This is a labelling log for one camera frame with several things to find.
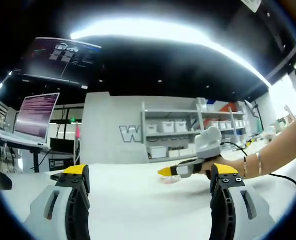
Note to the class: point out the pink hanging object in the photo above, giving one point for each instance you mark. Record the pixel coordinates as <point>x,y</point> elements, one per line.
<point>77,132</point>

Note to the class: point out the grey floor stand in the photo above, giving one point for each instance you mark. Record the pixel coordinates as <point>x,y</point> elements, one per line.
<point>254,110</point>

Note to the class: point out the grey equipment cabinet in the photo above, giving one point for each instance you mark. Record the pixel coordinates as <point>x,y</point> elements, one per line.
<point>60,163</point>

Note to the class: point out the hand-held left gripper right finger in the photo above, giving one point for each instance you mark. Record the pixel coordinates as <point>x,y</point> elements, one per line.
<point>250,215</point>

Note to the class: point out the black smartphone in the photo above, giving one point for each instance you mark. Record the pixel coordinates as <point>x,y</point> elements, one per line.
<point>55,177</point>

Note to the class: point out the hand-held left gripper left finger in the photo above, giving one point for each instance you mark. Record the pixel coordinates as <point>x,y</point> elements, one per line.
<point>50,215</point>

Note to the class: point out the open silver laptop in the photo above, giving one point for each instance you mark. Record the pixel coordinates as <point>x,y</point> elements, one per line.
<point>35,117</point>

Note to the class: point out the dark rounded object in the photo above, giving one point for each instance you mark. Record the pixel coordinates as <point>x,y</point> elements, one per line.
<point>0,180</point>

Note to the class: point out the hanging dark monitor screen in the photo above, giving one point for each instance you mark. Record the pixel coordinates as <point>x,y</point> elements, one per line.
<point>60,60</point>

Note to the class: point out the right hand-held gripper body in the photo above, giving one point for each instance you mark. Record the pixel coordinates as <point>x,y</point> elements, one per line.
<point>209,142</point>

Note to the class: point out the person's right hand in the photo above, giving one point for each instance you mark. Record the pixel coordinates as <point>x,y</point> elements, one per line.
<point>221,160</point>

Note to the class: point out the black laptop stand desk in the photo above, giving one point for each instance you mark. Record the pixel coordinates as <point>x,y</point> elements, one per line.
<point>36,160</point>

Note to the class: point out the grey metal shelf unit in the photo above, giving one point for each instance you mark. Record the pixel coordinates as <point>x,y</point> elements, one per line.
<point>168,112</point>

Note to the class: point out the clear resealable bag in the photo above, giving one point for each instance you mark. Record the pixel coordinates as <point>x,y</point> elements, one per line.
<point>170,180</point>

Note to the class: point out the small black monitor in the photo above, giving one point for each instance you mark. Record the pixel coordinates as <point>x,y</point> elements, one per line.
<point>61,145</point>

